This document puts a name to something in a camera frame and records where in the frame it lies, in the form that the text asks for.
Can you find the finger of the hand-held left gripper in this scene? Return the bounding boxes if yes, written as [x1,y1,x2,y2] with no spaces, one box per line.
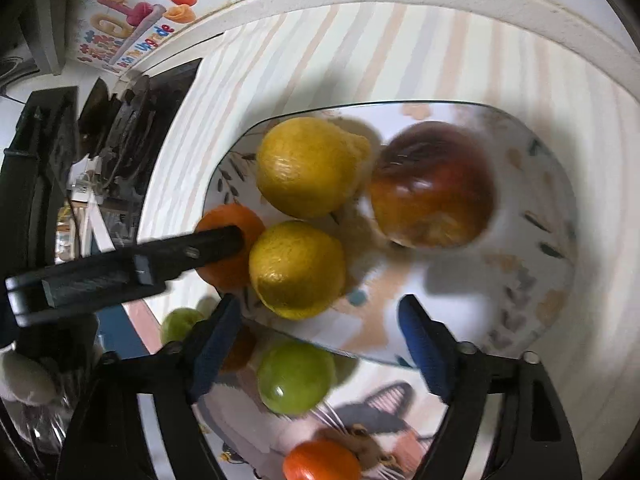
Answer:
[5,225,247,329]

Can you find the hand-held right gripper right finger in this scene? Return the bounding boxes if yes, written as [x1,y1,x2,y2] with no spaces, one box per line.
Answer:
[397,294,583,480]

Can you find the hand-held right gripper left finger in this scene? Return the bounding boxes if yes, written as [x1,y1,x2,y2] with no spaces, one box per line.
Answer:
[55,294,243,480]

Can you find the reddish orange round fruit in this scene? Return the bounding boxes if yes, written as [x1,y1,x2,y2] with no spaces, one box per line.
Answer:
[220,325,258,373]

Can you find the green apple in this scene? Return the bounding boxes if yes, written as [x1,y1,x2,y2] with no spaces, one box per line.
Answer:
[256,341,336,416]
[160,307,206,346]

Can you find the orange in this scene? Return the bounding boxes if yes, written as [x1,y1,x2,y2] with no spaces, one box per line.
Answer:
[282,439,362,480]
[194,203,267,293]

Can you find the yellow citrus fruit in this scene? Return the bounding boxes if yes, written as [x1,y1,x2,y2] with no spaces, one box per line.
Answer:
[256,117,373,220]
[248,220,347,320]

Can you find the white leaf-print plate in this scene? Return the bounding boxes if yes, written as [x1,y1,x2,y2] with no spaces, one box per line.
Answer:
[202,102,576,368]

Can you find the dark red apple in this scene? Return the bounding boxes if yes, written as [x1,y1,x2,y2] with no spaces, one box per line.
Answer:
[369,121,497,248]

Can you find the blue kitchen cabinet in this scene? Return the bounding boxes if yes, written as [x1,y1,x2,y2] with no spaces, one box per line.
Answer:
[95,305,151,361]

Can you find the black gas stove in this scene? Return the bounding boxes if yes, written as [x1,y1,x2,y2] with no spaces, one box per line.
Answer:
[75,57,203,202]

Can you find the grey range hood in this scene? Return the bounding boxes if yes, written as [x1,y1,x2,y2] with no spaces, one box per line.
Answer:
[17,0,81,77]

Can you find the colourful wall sticker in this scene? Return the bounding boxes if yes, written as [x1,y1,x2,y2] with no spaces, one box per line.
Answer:
[75,0,198,75]

